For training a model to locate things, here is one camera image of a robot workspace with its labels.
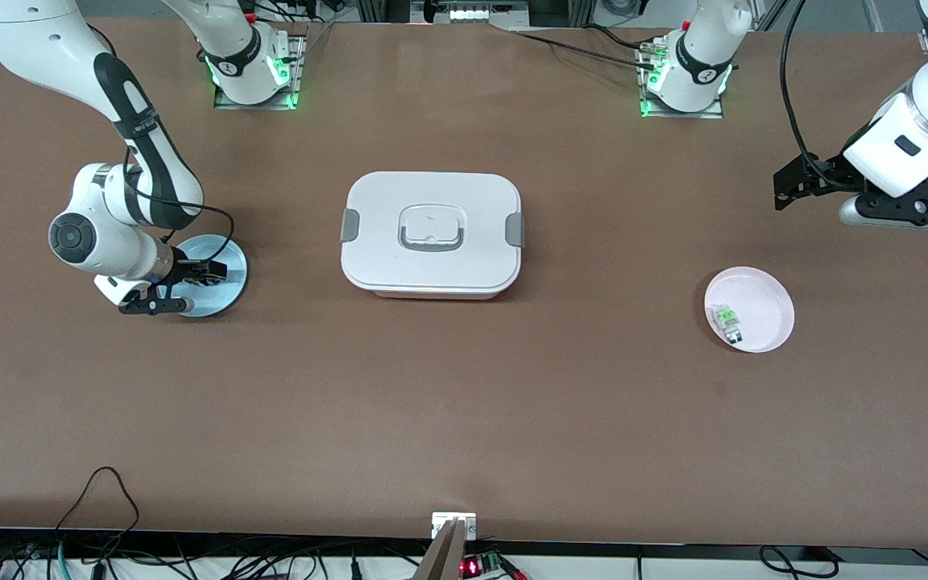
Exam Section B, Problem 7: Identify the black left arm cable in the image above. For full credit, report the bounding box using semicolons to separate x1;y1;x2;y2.
780;0;843;188

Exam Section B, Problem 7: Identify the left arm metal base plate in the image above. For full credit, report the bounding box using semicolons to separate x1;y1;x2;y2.
637;40;725;120

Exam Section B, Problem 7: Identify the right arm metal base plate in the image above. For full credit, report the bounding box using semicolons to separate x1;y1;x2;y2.
213;32;309;111

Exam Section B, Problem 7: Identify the white lidded lunch box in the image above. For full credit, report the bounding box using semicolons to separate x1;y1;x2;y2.
340;171;526;301

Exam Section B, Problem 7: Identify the light blue plate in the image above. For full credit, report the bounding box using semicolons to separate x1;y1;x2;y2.
166;234;248;318

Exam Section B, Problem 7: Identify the grey camera mount bar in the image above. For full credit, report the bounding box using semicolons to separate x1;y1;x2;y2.
414;520;469;580

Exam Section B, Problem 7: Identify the circuit board with red display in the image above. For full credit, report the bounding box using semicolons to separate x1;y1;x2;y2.
461;551;507;578

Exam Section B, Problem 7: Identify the black coiled cable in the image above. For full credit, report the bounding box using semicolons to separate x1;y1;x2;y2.
760;545;839;578

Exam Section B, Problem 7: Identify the green clear switch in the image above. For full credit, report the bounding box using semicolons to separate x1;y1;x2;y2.
712;304;747;346

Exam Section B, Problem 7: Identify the pink plate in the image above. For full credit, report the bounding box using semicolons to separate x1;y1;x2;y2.
704;266;796;354

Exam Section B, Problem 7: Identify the thin black looped cable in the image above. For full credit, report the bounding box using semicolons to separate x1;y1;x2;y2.
56;466;141;557

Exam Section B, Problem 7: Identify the black cable on table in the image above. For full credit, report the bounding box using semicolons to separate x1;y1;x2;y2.
504;28;658;69

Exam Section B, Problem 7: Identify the small white metal bracket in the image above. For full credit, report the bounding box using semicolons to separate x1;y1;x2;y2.
432;512;477;541

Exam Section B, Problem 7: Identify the aluminium frame rail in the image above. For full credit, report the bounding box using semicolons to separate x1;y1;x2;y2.
358;0;598;27

